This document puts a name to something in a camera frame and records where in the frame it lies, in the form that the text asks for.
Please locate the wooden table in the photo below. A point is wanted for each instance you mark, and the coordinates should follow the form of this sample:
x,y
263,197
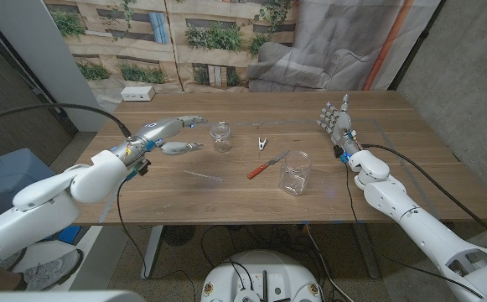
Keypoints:
x,y
268,122

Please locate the printed fabric backdrop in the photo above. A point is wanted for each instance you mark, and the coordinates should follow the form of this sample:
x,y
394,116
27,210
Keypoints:
x,y
226,42

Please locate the blue grey storage bin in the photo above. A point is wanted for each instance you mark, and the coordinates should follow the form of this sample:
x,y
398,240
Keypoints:
x,y
0,176

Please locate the white power strip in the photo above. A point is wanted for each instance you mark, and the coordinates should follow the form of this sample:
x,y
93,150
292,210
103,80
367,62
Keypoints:
x,y
137,93

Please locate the white robot torso base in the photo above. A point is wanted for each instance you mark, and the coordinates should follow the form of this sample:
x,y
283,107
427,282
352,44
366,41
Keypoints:
x,y
264,272

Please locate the grey table leg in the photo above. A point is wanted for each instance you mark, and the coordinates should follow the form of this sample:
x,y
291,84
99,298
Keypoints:
x,y
366,251

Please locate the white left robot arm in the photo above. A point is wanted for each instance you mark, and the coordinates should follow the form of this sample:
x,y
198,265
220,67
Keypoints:
x,y
37,205

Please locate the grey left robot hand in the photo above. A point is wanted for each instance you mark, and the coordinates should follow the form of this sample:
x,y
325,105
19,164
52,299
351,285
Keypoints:
x,y
163,128

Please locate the white table leg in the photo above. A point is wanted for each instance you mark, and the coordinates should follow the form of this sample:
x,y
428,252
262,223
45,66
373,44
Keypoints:
x,y
151,251

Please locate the small metal clip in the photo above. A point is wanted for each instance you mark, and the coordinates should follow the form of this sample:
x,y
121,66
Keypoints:
x,y
262,144

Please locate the person leg dark trousers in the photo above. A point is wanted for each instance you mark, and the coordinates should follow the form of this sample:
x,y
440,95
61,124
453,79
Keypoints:
x,y
4,281

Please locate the grey sneaker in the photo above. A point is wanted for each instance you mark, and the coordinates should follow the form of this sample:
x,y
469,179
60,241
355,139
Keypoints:
x,y
52,270

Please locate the round black floor fan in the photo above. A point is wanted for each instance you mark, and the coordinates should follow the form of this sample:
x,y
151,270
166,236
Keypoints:
x,y
179,235

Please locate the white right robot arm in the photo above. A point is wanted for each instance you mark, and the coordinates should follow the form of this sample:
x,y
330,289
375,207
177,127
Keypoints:
x,y
419,226

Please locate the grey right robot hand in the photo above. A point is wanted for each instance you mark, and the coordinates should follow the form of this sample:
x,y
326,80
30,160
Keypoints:
x,y
340,123

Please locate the small glass clasp jar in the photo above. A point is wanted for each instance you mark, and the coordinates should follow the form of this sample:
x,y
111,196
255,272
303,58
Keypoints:
x,y
221,136

